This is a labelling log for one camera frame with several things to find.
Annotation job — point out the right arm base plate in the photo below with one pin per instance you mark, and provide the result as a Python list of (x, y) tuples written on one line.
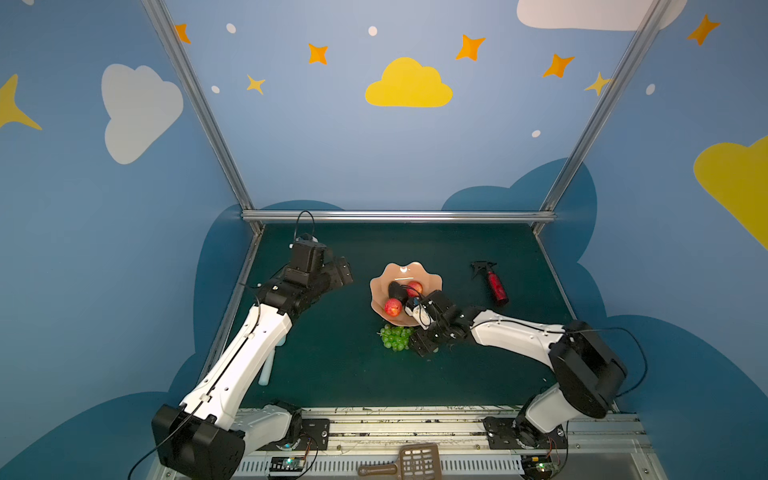
[(507, 433)]

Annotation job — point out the pink wavy fruit bowl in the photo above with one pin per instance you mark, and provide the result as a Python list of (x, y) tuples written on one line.
[(403, 274)]

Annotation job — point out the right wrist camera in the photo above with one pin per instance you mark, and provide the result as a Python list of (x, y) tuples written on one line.
[(435, 305)]

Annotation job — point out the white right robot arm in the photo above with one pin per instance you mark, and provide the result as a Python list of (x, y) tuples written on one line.
[(587, 371)]

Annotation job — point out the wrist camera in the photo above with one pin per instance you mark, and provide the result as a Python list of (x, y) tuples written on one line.
[(435, 305), (308, 256)]

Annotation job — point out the right green circuit board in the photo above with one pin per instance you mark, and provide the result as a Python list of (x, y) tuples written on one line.
[(535, 468)]

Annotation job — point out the red fake strawberry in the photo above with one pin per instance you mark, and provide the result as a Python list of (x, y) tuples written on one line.
[(414, 289)]

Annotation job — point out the green circuit board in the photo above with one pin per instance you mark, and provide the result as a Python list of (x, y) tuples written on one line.
[(287, 465), (535, 468)]

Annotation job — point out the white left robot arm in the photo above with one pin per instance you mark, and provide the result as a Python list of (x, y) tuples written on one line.
[(203, 437)]

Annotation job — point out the red fake apple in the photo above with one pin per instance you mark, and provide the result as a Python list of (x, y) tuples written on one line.
[(393, 307)]

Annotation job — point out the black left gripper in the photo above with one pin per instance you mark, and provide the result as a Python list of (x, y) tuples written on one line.
[(339, 271)]

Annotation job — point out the brown slotted spatula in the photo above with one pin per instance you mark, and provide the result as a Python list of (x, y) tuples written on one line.
[(414, 461)]

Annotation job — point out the red spray bottle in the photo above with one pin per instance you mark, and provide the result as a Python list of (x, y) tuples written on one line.
[(493, 281)]

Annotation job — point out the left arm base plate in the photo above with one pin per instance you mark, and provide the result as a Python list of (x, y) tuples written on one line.
[(313, 433)]

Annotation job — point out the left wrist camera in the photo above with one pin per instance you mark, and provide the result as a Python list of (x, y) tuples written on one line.
[(308, 256)]

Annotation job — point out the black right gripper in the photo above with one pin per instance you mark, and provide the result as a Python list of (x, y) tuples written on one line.
[(424, 318)]

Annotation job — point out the green fake grapes bunch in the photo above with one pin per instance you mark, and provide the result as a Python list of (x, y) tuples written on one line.
[(396, 338)]

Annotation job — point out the left green circuit board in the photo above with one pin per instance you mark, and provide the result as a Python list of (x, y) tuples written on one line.
[(287, 465)]

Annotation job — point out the dark fake avocado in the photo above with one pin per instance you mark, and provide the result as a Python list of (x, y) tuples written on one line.
[(397, 290)]

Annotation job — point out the light blue spatula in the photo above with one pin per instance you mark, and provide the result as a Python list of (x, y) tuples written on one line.
[(267, 367)]

